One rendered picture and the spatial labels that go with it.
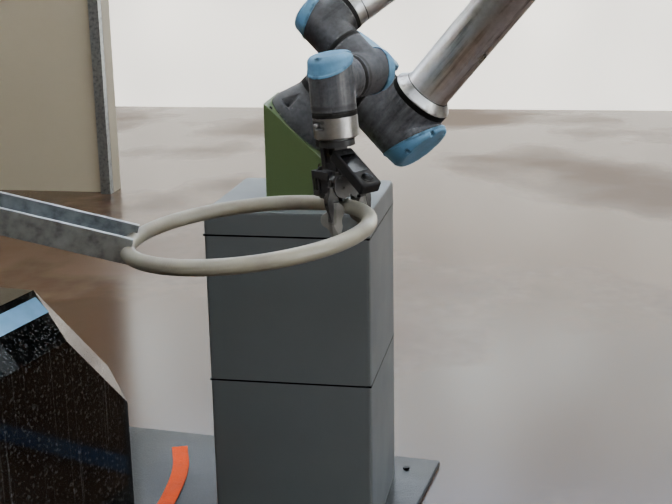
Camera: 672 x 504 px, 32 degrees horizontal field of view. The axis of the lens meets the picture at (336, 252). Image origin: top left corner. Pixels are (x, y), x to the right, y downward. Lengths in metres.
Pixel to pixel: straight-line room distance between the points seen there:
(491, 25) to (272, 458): 1.17
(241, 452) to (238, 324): 0.34
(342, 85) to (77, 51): 4.99
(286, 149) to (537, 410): 1.43
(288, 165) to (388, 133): 0.26
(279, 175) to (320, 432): 0.63
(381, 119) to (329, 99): 0.49
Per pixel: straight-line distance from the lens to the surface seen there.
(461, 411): 3.84
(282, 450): 2.97
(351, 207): 2.33
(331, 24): 2.45
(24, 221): 2.24
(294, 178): 2.85
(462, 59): 2.72
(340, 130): 2.32
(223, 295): 2.87
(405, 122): 2.76
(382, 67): 2.42
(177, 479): 3.39
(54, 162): 7.39
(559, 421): 3.79
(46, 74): 7.32
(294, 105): 2.85
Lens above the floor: 1.47
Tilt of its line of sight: 15 degrees down
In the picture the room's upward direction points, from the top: 1 degrees counter-clockwise
